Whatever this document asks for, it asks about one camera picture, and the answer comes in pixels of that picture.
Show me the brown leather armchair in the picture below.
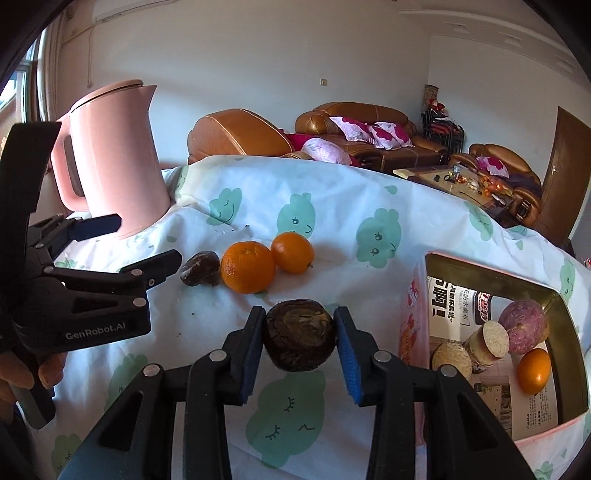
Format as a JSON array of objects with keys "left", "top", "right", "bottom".
[
  {"left": 450, "top": 144, "right": 543, "bottom": 228},
  {"left": 187, "top": 108, "right": 296, "bottom": 166}
]

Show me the dark brown water chestnut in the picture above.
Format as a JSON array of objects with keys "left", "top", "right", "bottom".
[
  {"left": 263, "top": 299, "right": 335, "bottom": 371},
  {"left": 179, "top": 250, "right": 221, "bottom": 288}
]

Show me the pink cardboard box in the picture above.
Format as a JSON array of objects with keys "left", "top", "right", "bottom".
[{"left": 399, "top": 251, "right": 591, "bottom": 480}]

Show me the pink pillow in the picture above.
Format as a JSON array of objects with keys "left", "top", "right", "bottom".
[{"left": 302, "top": 137, "right": 352, "bottom": 164}]

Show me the white magenta floral cushion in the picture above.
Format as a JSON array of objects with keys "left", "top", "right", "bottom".
[
  {"left": 475, "top": 156, "right": 510, "bottom": 178},
  {"left": 367, "top": 121, "right": 414, "bottom": 149},
  {"left": 329, "top": 115, "right": 370, "bottom": 141}
]

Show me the window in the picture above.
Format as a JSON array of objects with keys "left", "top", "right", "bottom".
[{"left": 0, "top": 44, "right": 51, "bottom": 127}]

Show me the wooden coffee table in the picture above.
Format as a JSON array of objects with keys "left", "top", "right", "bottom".
[{"left": 392, "top": 164, "right": 518, "bottom": 217}]

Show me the sugarcane piece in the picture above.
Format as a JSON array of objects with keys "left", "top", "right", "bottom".
[{"left": 464, "top": 320, "right": 510, "bottom": 374}]

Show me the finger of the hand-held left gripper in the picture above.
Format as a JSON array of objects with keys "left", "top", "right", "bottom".
[
  {"left": 28, "top": 213, "right": 122, "bottom": 252},
  {"left": 44, "top": 249, "right": 184, "bottom": 309}
]

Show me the pink electric kettle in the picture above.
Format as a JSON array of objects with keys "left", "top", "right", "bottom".
[{"left": 50, "top": 79, "right": 172, "bottom": 240}]

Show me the pile of small oranges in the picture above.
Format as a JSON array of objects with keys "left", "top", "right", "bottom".
[{"left": 478, "top": 173, "right": 507, "bottom": 195}]

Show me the stack of dark chairs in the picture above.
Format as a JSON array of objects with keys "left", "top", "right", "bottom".
[{"left": 422, "top": 111, "right": 465, "bottom": 155}]

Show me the brown wooden door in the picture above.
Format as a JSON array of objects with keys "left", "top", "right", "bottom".
[{"left": 540, "top": 106, "right": 591, "bottom": 245}]

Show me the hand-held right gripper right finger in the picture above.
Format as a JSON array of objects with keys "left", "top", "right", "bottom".
[{"left": 333, "top": 305, "right": 539, "bottom": 480}]

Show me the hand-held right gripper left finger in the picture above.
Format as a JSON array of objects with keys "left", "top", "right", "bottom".
[{"left": 58, "top": 305, "right": 267, "bottom": 480}]

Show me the purple passion fruit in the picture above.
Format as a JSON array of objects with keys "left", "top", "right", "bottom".
[{"left": 499, "top": 299, "right": 550, "bottom": 355}]

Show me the brown leather sofa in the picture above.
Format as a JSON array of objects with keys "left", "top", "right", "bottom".
[{"left": 295, "top": 102, "right": 451, "bottom": 174}]

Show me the person's left hand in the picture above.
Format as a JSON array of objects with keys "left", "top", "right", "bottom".
[{"left": 0, "top": 347, "right": 64, "bottom": 425}]

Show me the large orange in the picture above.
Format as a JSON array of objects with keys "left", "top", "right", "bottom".
[{"left": 221, "top": 241, "right": 276, "bottom": 295}]

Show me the white cloud-print tablecloth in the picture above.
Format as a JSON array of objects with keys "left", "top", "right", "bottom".
[{"left": 28, "top": 154, "right": 591, "bottom": 480}]

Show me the small orange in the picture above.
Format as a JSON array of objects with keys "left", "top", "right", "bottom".
[{"left": 270, "top": 232, "right": 315, "bottom": 274}]

